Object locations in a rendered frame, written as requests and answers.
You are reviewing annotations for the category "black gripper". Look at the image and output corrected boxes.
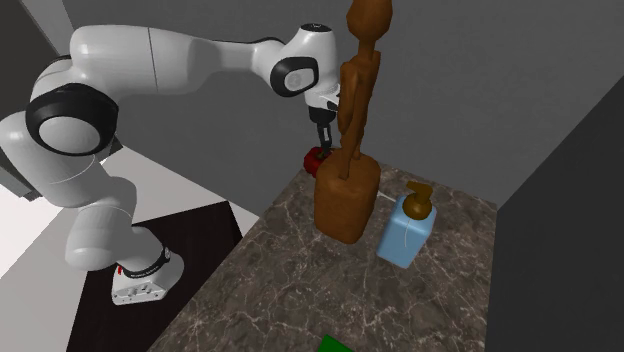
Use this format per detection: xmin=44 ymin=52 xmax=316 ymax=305
xmin=307 ymin=106 xmax=339 ymax=160

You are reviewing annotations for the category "red small block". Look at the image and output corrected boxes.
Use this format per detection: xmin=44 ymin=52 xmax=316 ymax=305
xmin=303 ymin=146 xmax=334 ymax=179

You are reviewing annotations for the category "brown wooden figure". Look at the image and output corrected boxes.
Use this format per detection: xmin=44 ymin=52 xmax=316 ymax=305
xmin=313 ymin=0 xmax=394 ymax=245

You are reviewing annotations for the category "blue soap dispenser bottle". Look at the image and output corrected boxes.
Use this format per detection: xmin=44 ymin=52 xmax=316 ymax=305
xmin=375 ymin=180 xmax=438 ymax=270

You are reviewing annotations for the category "dark robot stand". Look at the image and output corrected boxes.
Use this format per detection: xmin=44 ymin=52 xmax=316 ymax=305
xmin=65 ymin=199 xmax=244 ymax=352

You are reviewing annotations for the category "green flat thing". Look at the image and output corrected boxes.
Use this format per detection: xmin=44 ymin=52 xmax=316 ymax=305
xmin=317 ymin=334 xmax=355 ymax=352

